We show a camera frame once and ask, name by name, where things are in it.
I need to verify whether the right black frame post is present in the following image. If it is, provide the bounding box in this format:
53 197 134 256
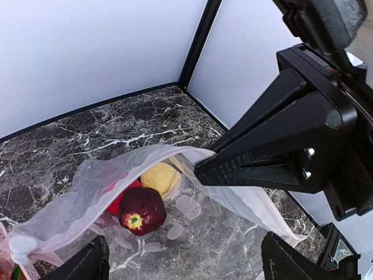
178 0 222 90

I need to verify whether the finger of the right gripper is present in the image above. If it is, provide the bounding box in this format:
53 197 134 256
194 148 332 194

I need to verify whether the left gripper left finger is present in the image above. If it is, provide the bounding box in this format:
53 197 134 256
43 236 110 280

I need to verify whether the red tomato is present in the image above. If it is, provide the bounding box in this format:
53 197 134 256
106 179 143 216

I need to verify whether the dark red apple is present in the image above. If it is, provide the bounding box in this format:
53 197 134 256
118 187 167 236

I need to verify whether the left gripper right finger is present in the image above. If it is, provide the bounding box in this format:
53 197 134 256
261 232 326 279

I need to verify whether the pink perforated plastic basket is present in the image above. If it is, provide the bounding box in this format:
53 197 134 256
0 221 64 280

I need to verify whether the yellow peach fruit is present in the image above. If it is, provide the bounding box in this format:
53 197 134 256
140 162 181 200

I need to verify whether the clear zip top bag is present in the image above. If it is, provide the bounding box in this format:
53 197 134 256
1 145 303 265

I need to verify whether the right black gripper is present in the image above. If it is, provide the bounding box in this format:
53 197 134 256
213 1 372 221

